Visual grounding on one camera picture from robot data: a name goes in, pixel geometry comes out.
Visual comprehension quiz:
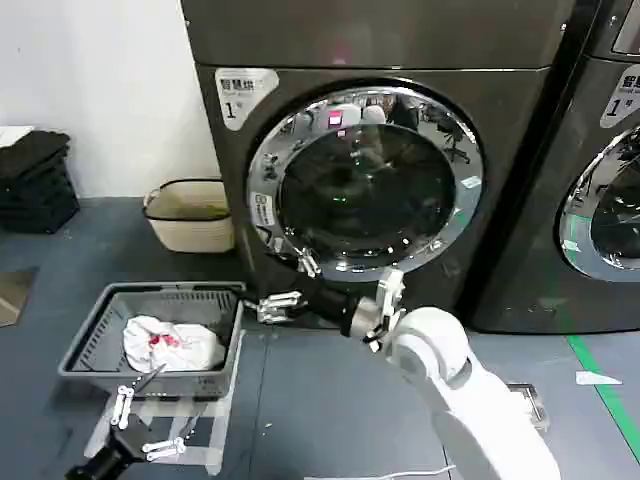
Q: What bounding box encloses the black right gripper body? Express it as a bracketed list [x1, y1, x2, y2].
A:
[304, 282, 359, 338]

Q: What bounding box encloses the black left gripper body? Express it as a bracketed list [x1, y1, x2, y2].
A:
[64, 418, 147, 480]

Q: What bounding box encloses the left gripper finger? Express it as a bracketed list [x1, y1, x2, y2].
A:
[141, 413, 202, 455]
[109, 363, 168, 432]

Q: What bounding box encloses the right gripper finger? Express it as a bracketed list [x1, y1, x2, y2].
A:
[241, 291, 308, 325]
[272, 247, 322, 280]

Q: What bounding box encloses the small white door sticker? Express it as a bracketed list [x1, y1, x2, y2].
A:
[251, 191, 274, 230]

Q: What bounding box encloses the grey plastic slatted basket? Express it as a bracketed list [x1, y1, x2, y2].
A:
[56, 281, 248, 400]

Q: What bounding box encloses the white cloth with red print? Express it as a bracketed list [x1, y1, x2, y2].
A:
[122, 314, 227, 374]

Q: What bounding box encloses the round glass dryer door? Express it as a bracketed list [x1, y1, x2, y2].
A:
[246, 77, 488, 277]

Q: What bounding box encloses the beige laundry basket black rim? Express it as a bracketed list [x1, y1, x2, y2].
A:
[142, 178, 237, 254]

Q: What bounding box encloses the green cloth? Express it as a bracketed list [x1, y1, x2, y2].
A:
[168, 201, 232, 222]

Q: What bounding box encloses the white label with numeral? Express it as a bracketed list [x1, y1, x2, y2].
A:
[599, 63, 640, 132]
[214, 67, 280, 133]

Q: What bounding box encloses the grey dryer with large label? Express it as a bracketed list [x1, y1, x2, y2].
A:
[179, 0, 604, 334]

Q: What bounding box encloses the metal floor hatch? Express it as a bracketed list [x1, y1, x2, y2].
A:
[506, 381, 550, 432]

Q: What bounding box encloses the white paper scrap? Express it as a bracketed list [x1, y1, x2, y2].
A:
[574, 370, 624, 387]

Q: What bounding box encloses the green floor tape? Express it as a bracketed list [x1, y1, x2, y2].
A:
[567, 333, 640, 464]

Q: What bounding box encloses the round chrome-rimmed dryer door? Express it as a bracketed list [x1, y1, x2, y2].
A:
[557, 124, 640, 282]

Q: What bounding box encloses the grey dryer with control panel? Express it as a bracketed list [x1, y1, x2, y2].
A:
[464, 0, 640, 336]

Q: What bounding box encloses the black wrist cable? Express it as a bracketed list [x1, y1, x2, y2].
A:
[362, 305, 402, 354]

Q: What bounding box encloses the thin white cable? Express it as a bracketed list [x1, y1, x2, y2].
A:
[388, 463, 457, 480]

